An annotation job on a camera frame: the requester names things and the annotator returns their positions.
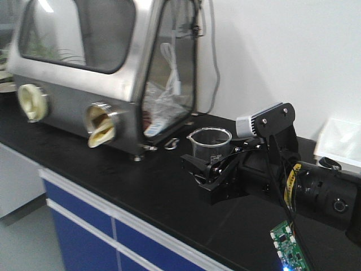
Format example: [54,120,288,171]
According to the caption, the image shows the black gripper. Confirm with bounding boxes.
[180,124,300,206]

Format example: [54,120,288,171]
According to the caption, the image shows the clear glass beaker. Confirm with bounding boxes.
[182,127,232,165]

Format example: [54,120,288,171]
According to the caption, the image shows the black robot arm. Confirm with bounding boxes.
[182,125,360,244]

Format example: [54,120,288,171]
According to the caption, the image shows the blue base cabinet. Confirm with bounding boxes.
[39,169,229,270]

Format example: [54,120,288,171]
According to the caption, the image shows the white left storage bin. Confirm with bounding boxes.
[314,118,360,168]

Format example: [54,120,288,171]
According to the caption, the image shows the green circuit board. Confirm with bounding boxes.
[270,221,310,271]

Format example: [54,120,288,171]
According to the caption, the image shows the stainless steel glove box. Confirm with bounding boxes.
[7,1,201,159]

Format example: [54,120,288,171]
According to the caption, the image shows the black camera cable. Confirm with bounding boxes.
[265,135,315,271]

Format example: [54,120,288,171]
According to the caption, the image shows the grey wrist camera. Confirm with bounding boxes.
[235,102,296,138]

